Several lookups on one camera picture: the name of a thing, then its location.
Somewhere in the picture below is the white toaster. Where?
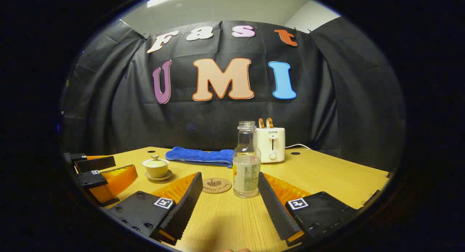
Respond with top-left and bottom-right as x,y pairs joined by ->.
254,127 -> 286,163

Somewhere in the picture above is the beige ceramic saucer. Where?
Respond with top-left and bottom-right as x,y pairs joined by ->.
145,170 -> 173,181

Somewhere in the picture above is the black backdrop cloth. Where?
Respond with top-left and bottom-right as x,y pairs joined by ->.
62,17 -> 405,172

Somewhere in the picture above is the blue towel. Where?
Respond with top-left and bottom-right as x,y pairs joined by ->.
165,147 -> 235,168

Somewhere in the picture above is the clear glass water bottle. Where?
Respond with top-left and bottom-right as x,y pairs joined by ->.
232,121 -> 261,199

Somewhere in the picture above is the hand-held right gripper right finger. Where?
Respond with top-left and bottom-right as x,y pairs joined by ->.
257,171 -> 360,247

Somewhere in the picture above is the round cork coaster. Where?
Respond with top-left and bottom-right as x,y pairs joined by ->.
202,177 -> 232,194

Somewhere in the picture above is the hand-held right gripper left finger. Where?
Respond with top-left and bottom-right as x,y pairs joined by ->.
104,171 -> 204,246

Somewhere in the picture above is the beige ceramic teacup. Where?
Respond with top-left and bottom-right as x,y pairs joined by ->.
142,161 -> 170,179

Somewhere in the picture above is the beige teacup lid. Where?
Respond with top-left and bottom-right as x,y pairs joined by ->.
143,155 -> 169,168

